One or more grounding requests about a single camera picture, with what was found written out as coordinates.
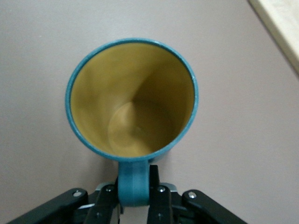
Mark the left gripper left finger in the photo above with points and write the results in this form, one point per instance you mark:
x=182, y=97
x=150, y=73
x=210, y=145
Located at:
x=100, y=210

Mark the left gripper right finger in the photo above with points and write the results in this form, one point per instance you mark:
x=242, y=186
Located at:
x=161, y=205

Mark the teal cup yellow inside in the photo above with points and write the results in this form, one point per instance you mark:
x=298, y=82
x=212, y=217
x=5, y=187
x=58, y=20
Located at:
x=130, y=93

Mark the brown table mat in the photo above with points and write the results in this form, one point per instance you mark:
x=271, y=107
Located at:
x=35, y=70

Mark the wooden cutting board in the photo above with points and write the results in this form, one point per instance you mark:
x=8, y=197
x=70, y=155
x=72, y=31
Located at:
x=285, y=28

